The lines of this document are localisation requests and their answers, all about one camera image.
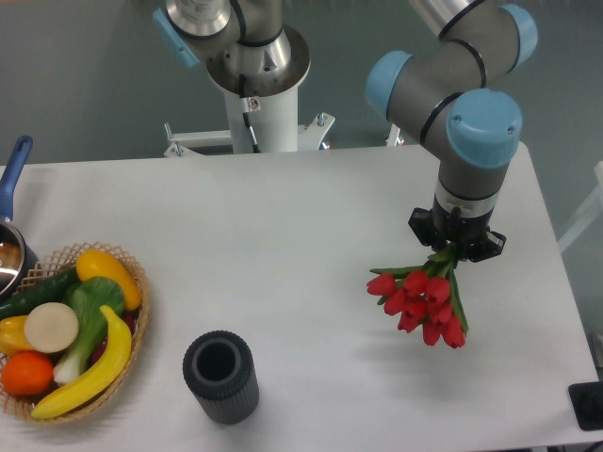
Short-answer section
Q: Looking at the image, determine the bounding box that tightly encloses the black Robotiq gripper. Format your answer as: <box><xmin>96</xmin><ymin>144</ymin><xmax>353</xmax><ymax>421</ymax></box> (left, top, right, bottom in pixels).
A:
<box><xmin>408</xmin><ymin>199</ymin><xmax>506</xmax><ymax>262</ymax></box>

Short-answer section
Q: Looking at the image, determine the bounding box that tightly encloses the red tulip bouquet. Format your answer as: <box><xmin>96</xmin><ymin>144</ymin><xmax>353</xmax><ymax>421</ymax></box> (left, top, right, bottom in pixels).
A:
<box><xmin>367</xmin><ymin>243</ymin><xmax>468</xmax><ymax>348</ymax></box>

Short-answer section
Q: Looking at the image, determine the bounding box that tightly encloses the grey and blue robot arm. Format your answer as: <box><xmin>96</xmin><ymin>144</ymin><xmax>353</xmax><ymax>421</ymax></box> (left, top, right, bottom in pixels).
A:
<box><xmin>154</xmin><ymin>1</ymin><xmax>538</xmax><ymax>262</ymax></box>

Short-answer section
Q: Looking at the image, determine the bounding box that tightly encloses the dark grey ribbed vase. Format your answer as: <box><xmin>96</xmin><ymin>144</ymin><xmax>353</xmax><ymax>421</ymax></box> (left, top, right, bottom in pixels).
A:
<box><xmin>182</xmin><ymin>331</ymin><xmax>260</xmax><ymax>425</ymax></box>

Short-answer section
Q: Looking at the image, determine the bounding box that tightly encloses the black device at table edge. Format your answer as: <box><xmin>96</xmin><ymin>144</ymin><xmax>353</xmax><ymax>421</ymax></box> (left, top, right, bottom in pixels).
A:
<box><xmin>568</xmin><ymin>381</ymin><xmax>602</xmax><ymax>431</ymax></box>

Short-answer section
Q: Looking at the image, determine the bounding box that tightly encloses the red fruit in basket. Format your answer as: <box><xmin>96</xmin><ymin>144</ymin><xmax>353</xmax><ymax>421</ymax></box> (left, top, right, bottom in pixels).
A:
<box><xmin>90</xmin><ymin>310</ymin><xmax>139</xmax><ymax>365</ymax></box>

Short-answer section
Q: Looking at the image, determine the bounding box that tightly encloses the yellow banana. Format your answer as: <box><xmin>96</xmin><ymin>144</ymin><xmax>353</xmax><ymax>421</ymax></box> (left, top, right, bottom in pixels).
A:
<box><xmin>31</xmin><ymin>305</ymin><xmax>132</xmax><ymax>420</ymax></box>

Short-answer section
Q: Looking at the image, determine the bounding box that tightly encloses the yellow lemon squash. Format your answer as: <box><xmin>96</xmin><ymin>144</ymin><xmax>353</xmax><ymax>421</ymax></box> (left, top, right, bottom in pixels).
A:
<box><xmin>75</xmin><ymin>249</ymin><xmax>141</xmax><ymax>312</ymax></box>

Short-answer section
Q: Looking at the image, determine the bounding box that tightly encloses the green bok choy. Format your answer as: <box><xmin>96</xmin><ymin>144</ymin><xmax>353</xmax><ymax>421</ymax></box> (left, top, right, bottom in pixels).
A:
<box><xmin>54</xmin><ymin>277</ymin><xmax>124</xmax><ymax>386</ymax></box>

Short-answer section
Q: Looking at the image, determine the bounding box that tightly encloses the woven wicker basket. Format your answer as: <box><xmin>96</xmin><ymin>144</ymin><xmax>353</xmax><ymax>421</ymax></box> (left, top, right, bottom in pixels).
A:
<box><xmin>1</xmin><ymin>242</ymin><xmax>151</xmax><ymax>425</ymax></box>

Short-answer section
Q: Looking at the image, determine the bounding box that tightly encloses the green cucumber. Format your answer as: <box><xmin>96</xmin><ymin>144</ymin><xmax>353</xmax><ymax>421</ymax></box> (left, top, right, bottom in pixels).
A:
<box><xmin>1</xmin><ymin>266</ymin><xmax>79</xmax><ymax>320</ymax></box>

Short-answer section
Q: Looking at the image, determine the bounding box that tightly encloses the beige round disc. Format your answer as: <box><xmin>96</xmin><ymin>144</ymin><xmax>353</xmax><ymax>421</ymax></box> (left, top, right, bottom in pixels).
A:
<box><xmin>24</xmin><ymin>302</ymin><xmax>79</xmax><ymax>353</ymax></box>

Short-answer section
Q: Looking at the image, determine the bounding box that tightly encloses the orange fruit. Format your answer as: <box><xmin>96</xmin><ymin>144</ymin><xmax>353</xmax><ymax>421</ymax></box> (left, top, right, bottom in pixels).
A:
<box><xmin>1</xmin><ymin>351</ymin><xmax>54</xmax><ymax>396</ymax></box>

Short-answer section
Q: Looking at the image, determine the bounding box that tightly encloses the yellow bell pepper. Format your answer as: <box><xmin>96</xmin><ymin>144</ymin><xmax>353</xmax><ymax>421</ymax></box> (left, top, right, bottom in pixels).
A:
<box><xmin>0</xmin><ymin>315</ymin><xmax>34</xmax><ymax>356</ymax></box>

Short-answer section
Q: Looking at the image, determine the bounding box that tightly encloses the white frame at right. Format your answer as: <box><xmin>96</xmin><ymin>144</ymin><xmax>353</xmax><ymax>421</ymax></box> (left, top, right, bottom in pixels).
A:
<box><xmin>557</xmin><ymin>161</ymin><xmax>602</xmax><ymax>253</ymax></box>

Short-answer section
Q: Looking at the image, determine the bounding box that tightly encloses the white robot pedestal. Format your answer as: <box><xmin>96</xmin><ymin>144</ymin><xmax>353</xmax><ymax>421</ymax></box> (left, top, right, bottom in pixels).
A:
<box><xmin>162</xmin><ymin>23</ymin><xmax>336</xmax><ymax>158</ymax></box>

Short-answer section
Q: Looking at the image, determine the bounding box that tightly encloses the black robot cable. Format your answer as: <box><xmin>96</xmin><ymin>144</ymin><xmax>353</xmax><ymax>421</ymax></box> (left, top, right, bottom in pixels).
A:
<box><xmin>238</xmin><ymin>73</ymin><xmax>262</xmax><ymax>154</ymax></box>

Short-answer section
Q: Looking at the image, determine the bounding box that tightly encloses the blue handled saucepan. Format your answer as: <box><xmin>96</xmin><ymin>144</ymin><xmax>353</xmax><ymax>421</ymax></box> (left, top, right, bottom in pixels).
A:
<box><xmin>1</xmin><ymin>136</ymin><xmax>38</xmax><ymax>301</ymax></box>

